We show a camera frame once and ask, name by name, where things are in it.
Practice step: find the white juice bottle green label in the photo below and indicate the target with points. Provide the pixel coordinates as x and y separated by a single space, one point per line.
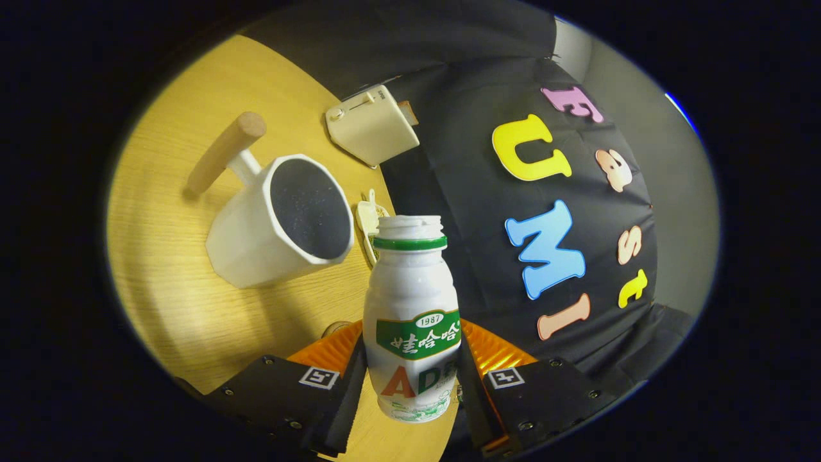
410 289

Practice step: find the cream toaster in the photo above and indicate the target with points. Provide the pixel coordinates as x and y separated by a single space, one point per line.
375 131

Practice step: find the black backdrop cloth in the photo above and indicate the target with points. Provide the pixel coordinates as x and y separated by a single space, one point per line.
462 192

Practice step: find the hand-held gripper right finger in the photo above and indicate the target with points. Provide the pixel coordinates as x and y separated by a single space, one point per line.
474 404

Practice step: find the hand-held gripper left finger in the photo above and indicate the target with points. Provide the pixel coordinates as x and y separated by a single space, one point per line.
349 401

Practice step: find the brown toast slice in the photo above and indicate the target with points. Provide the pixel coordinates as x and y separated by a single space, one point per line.
408 113

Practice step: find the round cork coaster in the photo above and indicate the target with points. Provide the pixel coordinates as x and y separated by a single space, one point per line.
333 327

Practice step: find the white divided bean dish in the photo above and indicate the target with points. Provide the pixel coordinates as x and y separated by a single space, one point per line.
367 218

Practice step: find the wooden table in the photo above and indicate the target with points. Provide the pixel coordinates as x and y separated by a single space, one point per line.
167 289

